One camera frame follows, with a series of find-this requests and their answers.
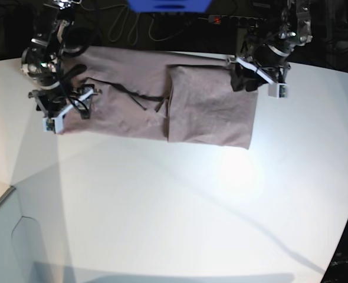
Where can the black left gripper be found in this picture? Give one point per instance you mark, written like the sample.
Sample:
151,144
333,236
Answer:
270,57

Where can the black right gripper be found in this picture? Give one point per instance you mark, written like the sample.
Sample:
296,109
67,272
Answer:
56,99

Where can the mauve grey t-shirt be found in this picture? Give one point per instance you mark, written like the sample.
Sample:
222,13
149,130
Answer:
162,96

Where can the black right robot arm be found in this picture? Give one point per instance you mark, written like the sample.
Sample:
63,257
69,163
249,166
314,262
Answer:
42,61

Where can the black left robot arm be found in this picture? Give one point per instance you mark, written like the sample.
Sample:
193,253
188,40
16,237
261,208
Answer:
287,21

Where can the black power strip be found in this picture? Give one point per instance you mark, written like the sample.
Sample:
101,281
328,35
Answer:
236,21

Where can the blue plastic box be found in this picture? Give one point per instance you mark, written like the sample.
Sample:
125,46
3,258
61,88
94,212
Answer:
156,6

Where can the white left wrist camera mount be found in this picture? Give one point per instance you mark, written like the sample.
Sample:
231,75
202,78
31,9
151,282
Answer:
276,89

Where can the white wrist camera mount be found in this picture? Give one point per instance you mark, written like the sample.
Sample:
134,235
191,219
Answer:
276,89
56,124

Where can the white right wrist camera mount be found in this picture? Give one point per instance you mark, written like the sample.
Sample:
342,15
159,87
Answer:
56,124

